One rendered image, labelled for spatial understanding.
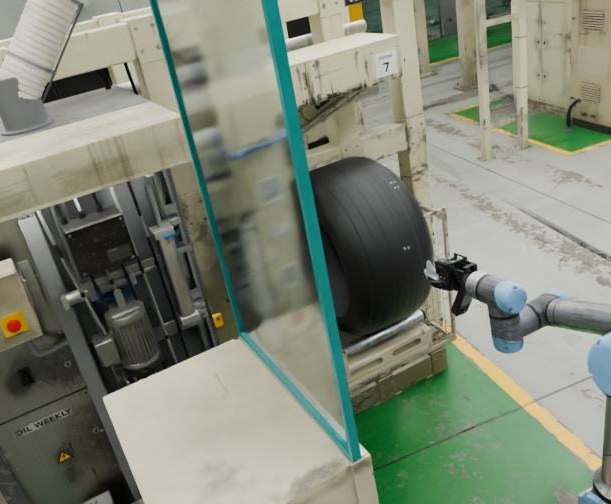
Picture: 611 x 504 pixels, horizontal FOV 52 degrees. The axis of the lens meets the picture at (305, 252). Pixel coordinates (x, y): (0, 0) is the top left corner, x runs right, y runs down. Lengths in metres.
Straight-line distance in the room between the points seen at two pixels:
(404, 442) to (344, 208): 1.49
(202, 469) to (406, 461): 1.79
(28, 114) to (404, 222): 1.10
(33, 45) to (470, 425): 2.37
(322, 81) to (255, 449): 1.28
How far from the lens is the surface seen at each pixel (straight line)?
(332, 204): 1.89
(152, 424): 1.45
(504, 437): 3.08
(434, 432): 3.10
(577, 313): 1.62
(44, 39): 1.90
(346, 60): 2.20
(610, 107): 6.49
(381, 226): 1.88
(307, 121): 2.31
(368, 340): 2.13
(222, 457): 1.31
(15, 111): 1.91
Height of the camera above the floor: 2.15
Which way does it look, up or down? 26 degrees down
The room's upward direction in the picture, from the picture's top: 11 degrees counter-clockwise
